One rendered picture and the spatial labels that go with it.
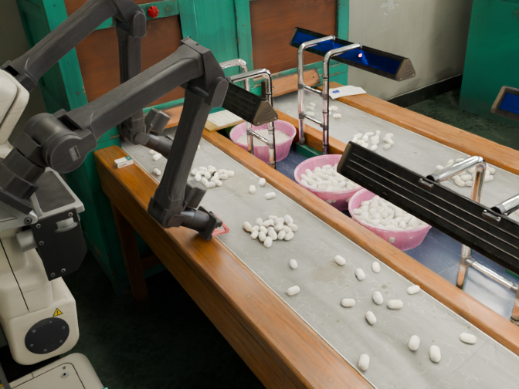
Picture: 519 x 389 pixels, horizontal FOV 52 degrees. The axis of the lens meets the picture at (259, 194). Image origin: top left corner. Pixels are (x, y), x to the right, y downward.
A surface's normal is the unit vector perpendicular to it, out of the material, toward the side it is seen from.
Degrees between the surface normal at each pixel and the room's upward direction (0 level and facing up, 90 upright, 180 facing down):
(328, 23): 90
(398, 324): 0
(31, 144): 41
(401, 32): 90
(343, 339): 0
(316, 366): 0
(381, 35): 90
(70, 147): 105
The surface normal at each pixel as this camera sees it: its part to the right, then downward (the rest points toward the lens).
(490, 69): -0.82, 0.33
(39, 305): 0.57, 0.39
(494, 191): -0.06, -0.86
